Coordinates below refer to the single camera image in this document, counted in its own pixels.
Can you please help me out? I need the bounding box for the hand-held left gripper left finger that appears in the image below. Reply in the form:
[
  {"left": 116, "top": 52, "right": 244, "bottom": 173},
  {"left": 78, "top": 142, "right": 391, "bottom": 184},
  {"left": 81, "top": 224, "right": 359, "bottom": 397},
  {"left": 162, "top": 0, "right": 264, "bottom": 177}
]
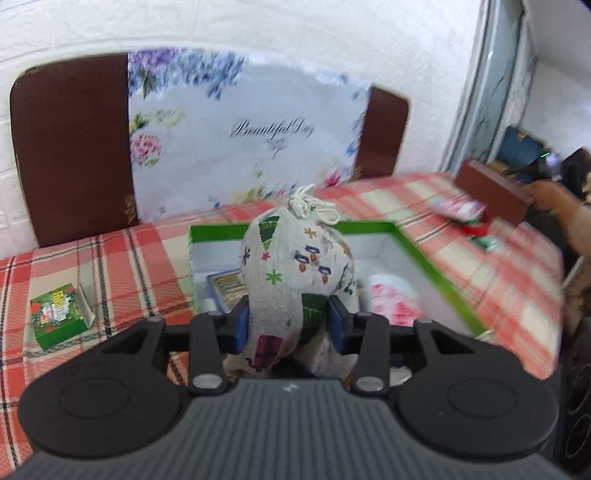
[{"left": 99, "top": 295, "right": 252, "bottom": 396}]

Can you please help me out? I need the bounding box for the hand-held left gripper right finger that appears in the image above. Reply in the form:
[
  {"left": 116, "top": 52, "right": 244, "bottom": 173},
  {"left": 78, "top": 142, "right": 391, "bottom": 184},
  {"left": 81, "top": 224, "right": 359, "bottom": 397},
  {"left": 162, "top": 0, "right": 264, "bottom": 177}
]
[{"left": 327, "top": 294, "right": 482, "bottom": 396}]

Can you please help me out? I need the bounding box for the striped packet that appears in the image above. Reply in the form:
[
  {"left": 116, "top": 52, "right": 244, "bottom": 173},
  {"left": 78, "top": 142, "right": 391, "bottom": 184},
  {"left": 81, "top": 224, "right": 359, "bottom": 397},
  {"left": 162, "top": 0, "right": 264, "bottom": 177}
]
[{"left": 205, "top": 270, "right": 250, "bottom": 315}]

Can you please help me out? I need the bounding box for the red white plastic bag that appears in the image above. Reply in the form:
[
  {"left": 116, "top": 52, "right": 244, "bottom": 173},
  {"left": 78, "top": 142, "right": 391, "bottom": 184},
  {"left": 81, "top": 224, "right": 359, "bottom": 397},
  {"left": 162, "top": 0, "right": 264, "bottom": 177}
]
[{"left": 367, "top": 273, "right": 428, "bottom": 325}]

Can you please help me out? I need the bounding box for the printed cloth drawstring pouch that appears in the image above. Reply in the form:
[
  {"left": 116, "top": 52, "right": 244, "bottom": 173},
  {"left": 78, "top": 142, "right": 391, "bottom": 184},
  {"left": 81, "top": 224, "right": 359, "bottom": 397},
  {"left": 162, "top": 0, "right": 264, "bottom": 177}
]
[{"left": 222, "top": 185, "right": 359, "bottom": 380}]

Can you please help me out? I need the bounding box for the person's right forearm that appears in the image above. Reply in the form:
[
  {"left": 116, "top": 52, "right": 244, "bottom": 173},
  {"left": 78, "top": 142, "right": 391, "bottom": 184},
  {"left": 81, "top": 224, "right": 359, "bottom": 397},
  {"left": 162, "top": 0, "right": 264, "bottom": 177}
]
[{"left": 560, "top": 193, "right": 591, "bottom": 257}]

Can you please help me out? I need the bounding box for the person's right hand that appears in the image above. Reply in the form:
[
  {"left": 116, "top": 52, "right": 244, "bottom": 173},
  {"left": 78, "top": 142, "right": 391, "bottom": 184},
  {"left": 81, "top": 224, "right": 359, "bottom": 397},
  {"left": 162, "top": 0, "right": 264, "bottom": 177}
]
[{"left": 530, "top": 179, "right": 571, "bottom": 211}]

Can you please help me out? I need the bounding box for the blue bag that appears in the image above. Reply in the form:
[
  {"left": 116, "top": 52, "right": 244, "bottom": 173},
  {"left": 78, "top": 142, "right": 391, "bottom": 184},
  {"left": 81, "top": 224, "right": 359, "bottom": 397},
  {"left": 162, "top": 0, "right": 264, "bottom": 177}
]
[{"left": 499, "top": 124, "right": 544, "bottom": 162}]

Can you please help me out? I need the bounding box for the brown block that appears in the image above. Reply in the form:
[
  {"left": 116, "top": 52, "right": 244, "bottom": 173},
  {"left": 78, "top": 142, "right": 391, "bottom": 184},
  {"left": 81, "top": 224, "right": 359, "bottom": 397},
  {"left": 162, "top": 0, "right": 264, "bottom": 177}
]
[{"left": 455, "top": 159, "right": 537, "bottom": 227}]

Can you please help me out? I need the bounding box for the red green wrapper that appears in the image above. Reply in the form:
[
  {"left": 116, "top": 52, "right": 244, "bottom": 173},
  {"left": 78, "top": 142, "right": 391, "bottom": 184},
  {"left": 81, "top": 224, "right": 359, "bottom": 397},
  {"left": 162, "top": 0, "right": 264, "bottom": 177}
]
[{"left": 462, "top": 219, "right": 502, "bottom": 253}]

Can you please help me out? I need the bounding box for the pink white snack packet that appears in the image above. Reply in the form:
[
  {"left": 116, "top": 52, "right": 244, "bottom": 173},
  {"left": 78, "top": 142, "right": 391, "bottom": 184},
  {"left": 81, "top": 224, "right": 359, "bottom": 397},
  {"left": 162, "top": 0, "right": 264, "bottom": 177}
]
[{"left": 431, "top": 196, "right": 488, "bottom": 223}]

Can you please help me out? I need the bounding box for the plaid tablecloth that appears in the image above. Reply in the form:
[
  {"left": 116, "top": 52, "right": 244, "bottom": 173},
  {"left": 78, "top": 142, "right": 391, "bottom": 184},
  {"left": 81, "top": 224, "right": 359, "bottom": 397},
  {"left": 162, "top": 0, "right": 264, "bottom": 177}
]
[{"left": 0, "top": 173, "right": 567, "bottom": 468}]

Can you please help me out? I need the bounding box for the small green printed box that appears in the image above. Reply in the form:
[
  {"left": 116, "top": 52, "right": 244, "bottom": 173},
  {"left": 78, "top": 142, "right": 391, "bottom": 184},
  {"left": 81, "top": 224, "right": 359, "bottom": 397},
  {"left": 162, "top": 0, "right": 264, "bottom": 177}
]
[{"left": 30, "top": 282, "right": 96, "bottom": 350}]

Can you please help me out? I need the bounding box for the floral Beautiful Day cloth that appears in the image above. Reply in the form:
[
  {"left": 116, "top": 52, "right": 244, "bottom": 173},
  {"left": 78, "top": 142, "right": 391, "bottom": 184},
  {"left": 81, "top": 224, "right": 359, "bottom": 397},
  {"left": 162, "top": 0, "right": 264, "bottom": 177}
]
[{"left": 127, "top": 46, "right": 376, "bottom": 223}]

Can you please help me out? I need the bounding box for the black embossed object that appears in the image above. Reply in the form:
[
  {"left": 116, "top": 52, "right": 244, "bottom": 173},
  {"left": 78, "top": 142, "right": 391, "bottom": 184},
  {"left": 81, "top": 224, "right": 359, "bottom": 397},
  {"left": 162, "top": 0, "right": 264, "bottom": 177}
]
[{"left": 556, "top": 318, "right": 591, "bottom": 472}]

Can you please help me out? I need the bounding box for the brown headboard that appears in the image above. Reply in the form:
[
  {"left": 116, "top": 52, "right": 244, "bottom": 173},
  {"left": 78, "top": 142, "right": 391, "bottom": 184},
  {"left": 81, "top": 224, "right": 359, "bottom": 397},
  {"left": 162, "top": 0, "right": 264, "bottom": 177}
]
[{"left": 9, "top": 53, "right": 411, "bottom": 251}]

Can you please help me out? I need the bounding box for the grey door frame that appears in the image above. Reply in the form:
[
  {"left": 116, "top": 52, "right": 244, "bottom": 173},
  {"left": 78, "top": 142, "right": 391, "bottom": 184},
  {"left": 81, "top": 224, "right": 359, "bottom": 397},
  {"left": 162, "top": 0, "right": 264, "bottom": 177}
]
[{"left": 438, "top": 0, "right": 539, "bottom": 174}]

